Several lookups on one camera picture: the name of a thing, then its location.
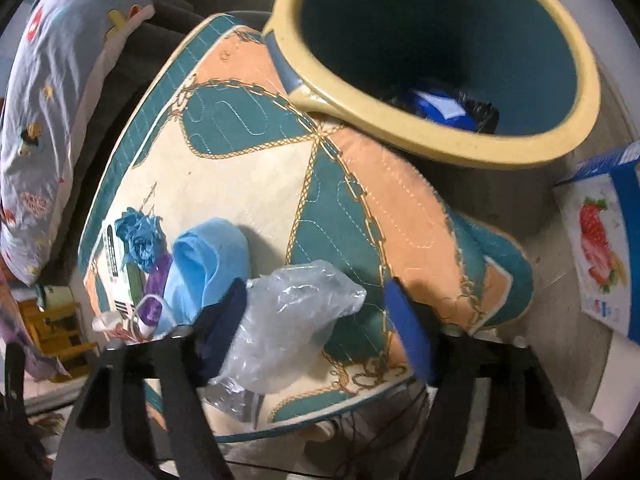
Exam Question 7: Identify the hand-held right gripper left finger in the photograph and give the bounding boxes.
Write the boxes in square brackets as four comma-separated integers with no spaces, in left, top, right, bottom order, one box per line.
[52,279,249,480]

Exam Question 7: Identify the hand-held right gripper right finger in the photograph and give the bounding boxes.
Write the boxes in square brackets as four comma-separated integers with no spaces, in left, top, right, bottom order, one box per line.
[384,276,583,480]

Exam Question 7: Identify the clear plastic bag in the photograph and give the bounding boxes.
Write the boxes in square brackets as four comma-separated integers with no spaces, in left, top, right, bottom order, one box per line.
[210,260,367,395]

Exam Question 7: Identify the teal bin with yellow rim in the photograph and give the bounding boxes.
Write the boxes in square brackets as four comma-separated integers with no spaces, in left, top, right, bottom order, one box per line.
[262,0,601,170]

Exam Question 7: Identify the silver foil packet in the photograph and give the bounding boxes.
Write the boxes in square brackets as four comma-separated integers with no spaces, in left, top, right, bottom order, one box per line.
[206,379,266,422]

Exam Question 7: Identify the light blue cloth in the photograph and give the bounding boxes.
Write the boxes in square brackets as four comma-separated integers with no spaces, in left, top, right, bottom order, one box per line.
[165,217,251,336]

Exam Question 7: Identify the purple spray bottle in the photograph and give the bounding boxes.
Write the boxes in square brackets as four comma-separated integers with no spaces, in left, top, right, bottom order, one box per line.
[132,252,176,336]

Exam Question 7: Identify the green and white packet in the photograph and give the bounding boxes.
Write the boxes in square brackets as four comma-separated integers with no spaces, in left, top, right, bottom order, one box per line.
[102,220,151,321]

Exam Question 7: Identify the blue crumpled paper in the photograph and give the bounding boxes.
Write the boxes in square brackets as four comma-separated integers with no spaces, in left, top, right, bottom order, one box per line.
[116,206,166,271]

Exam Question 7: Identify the white and green cup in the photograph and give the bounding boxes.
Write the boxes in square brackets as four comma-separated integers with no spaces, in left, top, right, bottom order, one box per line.
[35,284,76,311]

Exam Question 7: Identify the yellow wooden stool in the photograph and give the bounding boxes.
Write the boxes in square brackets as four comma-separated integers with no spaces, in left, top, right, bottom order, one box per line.
[17,297,98,366]

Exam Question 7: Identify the purple printed cloth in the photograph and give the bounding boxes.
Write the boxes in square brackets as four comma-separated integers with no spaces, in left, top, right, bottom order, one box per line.
[0,265,71,381]

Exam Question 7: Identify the white fluffy blanket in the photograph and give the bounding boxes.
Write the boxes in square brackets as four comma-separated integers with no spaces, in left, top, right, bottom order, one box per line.
[560,395,621,480]

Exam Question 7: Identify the blue strawberry-print carton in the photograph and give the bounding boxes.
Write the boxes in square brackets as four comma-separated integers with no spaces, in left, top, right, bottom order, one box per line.
[552,141,640,346]

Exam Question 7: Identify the blue packet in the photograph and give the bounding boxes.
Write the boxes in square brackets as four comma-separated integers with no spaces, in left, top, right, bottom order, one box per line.
[407,87,478,133]

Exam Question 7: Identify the black crumpled wrapper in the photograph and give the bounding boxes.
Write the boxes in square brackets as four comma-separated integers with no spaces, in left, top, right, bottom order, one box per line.
[465,100,501,133]

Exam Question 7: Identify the blue cartoon-print pillow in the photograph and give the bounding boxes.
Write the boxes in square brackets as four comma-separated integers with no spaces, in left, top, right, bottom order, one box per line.
[0,0,156,286]

